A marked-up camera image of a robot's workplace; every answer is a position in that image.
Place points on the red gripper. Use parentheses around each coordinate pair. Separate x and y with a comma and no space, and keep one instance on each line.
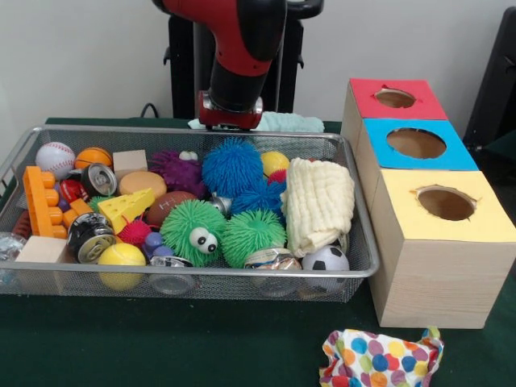
(228,119)

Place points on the cream waffle cloth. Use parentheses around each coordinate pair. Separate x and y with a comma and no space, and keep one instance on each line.
(320,205)

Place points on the yellow toy cheese wedge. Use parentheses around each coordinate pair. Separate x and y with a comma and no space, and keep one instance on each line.
(126,208)

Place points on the silver drink can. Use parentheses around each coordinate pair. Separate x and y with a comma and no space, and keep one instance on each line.
(90,236)

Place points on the white polka dot cloth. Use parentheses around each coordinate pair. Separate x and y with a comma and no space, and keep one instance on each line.
(379,359)

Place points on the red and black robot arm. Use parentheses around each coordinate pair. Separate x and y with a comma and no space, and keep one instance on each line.
(238,48)

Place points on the clear mesh bin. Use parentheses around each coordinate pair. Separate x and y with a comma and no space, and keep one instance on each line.
(201,284)

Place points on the wooden box with three holes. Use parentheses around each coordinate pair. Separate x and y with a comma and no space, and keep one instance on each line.
(439,266)

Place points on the blue spiky ball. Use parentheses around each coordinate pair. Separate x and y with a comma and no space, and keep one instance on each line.
(232,167)

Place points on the mint green cloth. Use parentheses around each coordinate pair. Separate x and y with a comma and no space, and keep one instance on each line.
(290,122)

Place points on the green spiky ball with face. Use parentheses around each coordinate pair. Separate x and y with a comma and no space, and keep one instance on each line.
(193,232)

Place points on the small soccer ball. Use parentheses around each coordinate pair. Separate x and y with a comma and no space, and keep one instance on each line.
(326,258)

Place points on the yellow tennis ball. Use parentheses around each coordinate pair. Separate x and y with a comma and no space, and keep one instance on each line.
(121,260)

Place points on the white baseball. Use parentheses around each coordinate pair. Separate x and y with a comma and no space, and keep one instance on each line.
(55,159)

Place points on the orange toy building block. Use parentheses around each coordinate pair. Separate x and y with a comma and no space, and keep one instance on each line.
(39,201)

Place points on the dark green tablecloth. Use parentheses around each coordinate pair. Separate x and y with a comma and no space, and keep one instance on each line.
(242,347)

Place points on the black chair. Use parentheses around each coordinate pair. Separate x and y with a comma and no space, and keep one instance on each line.
(498,89)

